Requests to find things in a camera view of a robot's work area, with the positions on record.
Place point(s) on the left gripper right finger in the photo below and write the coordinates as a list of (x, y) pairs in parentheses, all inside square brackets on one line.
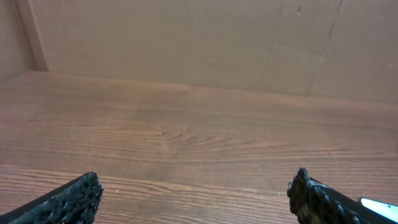
[(314, 202)]

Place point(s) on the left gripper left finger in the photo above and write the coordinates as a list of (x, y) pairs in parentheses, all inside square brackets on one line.
[(75, 202)]

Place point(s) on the blue Galaxy smartphone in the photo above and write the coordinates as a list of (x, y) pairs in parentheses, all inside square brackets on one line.
[(383, 209)]

